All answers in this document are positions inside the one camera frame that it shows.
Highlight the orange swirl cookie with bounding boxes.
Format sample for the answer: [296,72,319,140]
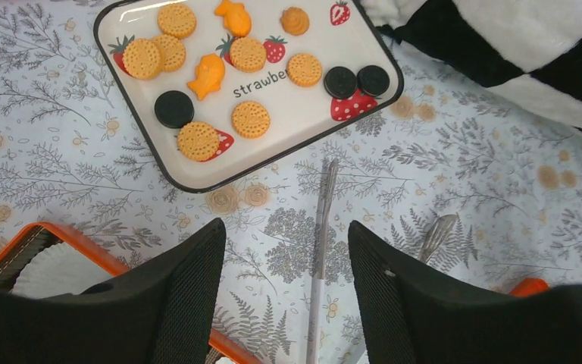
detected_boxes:
[280,7,310,36]

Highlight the round yellow biscuit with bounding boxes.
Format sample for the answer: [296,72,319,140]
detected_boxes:
[229,37,267,73]
[152,34,186,72]
[157,2,197,39]
[231,101,271,139]
[122,39,164,80]
[177,121,220,162]
[286,53,323,87]

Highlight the white strawberry tray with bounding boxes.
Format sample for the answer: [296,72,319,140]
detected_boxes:
[93,1,404,193]

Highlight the white paper cup liner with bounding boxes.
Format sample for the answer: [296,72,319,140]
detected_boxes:
[11,243,112,299]

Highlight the orange fish cookie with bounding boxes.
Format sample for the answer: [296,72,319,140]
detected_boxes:
[186,54,226,101]
[214,0,252,37]

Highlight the orange cookie box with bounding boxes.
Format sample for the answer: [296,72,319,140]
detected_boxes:
[0,221,262,364]

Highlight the black white checkered pillow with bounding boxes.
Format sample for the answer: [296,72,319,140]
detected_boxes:
[362,0,582,136]

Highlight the metal tongs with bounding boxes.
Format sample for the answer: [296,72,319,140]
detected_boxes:
[305,159,458,363]

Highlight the floral tablecloth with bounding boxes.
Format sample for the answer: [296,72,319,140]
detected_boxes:
[0,1,582,363]

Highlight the black sandwich cookie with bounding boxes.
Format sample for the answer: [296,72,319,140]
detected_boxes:
[324,66,358,99]
[154,90,195,129]
[357,64,390,97]

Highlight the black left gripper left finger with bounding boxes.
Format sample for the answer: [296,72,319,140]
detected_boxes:
[0,217,227,364]

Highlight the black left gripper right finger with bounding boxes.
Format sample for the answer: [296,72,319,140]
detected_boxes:
[348,221,582,363]

